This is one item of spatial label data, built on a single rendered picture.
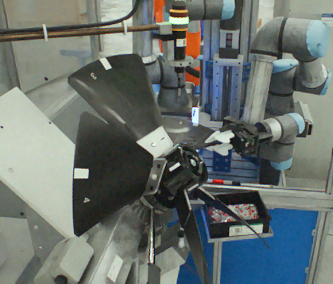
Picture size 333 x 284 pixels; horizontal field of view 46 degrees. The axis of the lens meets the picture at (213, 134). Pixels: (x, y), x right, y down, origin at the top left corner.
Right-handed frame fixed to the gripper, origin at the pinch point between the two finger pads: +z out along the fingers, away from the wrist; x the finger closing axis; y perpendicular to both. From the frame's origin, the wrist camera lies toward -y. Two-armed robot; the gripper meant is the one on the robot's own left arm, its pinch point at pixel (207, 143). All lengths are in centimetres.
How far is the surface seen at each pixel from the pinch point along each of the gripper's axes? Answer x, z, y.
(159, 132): -10.0, 17.8, 3.5
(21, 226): 35, 53, -27
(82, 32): -37, 34, 0
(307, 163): 111, -154, -83
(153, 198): 0.7, 24.5, 15.1
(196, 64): 121, -187, -319
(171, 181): -3.9, 20.4, 16.1
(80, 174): -19, 43, 24
